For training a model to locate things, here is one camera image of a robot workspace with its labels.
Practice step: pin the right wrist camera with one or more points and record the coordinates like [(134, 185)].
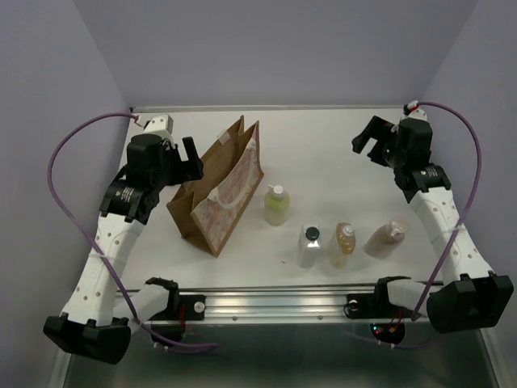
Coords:
[(412, 110)]

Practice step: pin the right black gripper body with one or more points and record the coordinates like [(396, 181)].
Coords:
[(396, 157)]

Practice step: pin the aluminium mounting rail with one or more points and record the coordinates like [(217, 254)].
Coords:
[(333, 304)]

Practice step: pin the green lotion pump bottle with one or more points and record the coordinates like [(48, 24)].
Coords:
[(276, 205)]

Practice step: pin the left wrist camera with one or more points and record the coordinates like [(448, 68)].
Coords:
[(159, 124)]

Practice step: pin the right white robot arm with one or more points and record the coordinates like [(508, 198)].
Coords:
[(472, 295)]

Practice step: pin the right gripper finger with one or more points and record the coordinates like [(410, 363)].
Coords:
[(379, 153), (377, 129)]

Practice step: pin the amber liquid squeeze bottle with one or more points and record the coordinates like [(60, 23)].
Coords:
[(341, 244)]

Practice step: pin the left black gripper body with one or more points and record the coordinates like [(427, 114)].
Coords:
[(173, 167)]

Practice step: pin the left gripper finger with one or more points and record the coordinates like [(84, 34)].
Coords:
[(190, 170), (190, 149)]

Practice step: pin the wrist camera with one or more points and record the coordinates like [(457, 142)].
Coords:
[(412, 110), (159, 124)]

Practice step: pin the white bottle black cap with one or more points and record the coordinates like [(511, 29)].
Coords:
[(309, 245)]

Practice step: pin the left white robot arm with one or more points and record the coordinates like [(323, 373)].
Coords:
[(99, 319)]

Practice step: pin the brown canvas tote bag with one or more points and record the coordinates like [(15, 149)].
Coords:
[(206, 211)]

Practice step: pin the beige pump bottle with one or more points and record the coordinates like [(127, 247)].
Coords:
[(387, 238)]

